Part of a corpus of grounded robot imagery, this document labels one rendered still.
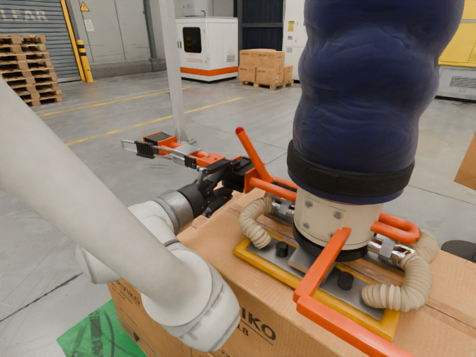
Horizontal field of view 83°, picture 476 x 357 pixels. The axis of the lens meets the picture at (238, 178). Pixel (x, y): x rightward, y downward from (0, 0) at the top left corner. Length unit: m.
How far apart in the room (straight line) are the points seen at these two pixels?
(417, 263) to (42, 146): 0.58
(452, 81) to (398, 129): 7.40
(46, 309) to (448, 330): 1.90
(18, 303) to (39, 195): 1.92
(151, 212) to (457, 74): 7.60
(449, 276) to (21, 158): 0.77
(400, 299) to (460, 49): 7.35
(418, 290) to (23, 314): 1.95
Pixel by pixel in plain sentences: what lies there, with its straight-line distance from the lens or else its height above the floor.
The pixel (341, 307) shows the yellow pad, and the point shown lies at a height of 0.97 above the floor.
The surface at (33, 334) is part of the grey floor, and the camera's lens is 1.98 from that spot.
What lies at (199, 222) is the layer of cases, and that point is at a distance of 1.43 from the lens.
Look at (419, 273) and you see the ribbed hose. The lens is 0.59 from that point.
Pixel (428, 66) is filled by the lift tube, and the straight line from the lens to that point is 0.46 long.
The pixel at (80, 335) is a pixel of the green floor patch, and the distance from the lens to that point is 1.85.
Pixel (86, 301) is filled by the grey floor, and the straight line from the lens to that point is 1.98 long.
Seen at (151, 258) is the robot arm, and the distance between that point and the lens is 0.31.
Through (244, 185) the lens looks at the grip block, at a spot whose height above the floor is 1.08.
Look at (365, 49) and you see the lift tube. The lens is 0.42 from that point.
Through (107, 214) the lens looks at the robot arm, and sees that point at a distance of 0.29.
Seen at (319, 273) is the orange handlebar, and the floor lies 1.09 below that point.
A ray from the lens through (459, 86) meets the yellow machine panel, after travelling 7.86.
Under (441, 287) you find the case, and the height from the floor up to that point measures 0.94.
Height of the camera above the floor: 1.42
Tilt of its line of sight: 29 degrees down
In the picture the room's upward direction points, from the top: straight up
